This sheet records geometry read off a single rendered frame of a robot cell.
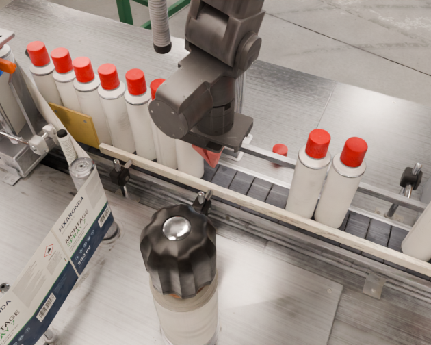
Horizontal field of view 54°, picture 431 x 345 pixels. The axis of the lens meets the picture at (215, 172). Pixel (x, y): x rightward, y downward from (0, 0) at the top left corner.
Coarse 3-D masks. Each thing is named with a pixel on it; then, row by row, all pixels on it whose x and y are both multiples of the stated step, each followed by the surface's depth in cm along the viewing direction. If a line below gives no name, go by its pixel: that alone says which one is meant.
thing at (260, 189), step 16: (80, 144) 90; (112, 160) 87; (160, 176) 84; (208, 176) 84; (224, 176) 84; (240, 176) 84; (240, 192) 82; (256, 192) 82; (272, 192) 82; (288, 192) 82; (240, 208) 80; (288, 224) 77; (352, 224) 77; (368, 224) 77; (384, 224) 77; (368, 240) 75; (384, 240) 75; (400, 240) 75; (368, 256) 73; (416, 272) 71
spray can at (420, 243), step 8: (424, 216) 66; (416, 224) 68; (424, 224) 66; (416, 232) 68; (424, 232) 66; (408, 240) 71; (416, 240) 69; (424, 240) 67; (400, 248) 74; (408, 248) 71; (416, 248) 70; (424, 248) 68; (416, 256) 71; (424, 256) 70
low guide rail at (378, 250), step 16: (144, 160) 82; (176, 176) 80; (192, 176) 80; (224, 192) 77; (256, 208) 77; (272, 208) 75; (304, 224) 74; (320, 224) 73; (336, 240) 73; (352, 240) 71; (384, 256) 70; (400, 256) 69
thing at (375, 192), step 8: (248, 144) 79; (248, 152) 78; (256, 152) 78; (264, 152) 77; (272, 160) 77; (280, 160) 76; (288, 160) 76; (296, 160) 76; (360, 184) 73; (368, 184) 73; (368, 192) 73; (376, 192) 72; (384, 192) 72; (392, 192) 72; (384, 200) 72; (392, 200) 71; (400, 200) 71; (408, 200) 71; (408, 208) 71; (416, 208) 70; (424, 208) 70
